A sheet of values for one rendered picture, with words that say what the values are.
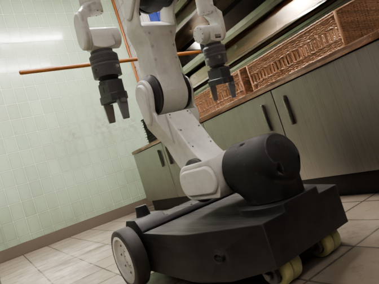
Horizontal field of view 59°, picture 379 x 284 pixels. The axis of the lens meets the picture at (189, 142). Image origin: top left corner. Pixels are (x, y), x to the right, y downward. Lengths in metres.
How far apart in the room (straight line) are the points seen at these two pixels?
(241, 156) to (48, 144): 2.78
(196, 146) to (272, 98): 0.67
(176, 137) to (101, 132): 2.54
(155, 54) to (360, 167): 0.90
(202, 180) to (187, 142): 0.17
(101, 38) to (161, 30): 0.23
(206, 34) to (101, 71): 0.45
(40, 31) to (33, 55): 0.29
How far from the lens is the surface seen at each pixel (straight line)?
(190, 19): 2.76
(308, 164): 1.60
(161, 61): 1.17
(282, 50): 1.64
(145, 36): 1.18
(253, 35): 2.46
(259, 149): 0.84
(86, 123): 3.60
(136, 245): 1.11
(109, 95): 1.03
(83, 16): 1.08
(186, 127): 1.13
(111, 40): 1.09
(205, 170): 0.95
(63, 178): 3.45
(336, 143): 1.49
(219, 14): 1.38
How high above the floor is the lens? 0.35
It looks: 3 degrees up
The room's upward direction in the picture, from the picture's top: 18 degrees counter-clockwise
